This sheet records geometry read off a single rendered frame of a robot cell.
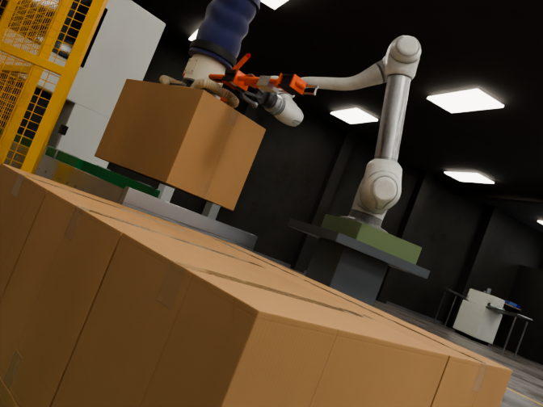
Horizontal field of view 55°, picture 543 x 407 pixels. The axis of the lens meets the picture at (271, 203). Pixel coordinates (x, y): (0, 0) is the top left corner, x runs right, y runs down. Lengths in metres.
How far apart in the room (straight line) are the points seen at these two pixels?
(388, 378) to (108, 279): 0.54
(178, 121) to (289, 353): 1.52
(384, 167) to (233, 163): 0.64
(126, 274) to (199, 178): 1.25
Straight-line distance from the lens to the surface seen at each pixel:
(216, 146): 2.19
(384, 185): 2.16
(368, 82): 2.51
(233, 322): 0.72
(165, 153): 2.14
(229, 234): 2.27
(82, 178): 2.30
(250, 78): 2.18
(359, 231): 2.22
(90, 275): 1.06
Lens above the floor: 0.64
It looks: 3 degrees up
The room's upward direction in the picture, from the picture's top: 22 degrees clockwise
